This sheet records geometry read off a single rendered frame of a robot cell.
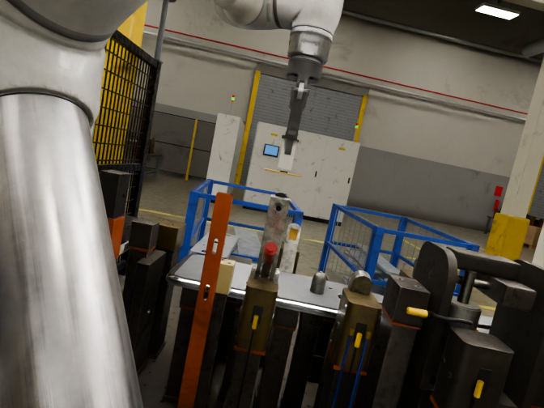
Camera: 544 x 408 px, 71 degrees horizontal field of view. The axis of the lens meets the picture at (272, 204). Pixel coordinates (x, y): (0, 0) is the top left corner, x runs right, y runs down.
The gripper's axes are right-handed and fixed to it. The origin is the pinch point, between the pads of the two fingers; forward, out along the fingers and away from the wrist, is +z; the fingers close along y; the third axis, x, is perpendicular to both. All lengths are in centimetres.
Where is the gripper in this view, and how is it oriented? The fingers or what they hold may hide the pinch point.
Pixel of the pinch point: (286, 155)
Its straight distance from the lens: 84.3
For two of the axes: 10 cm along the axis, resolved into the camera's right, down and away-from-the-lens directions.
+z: -2.0, 9.7, 1.2
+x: 9.8, 2.0, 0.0
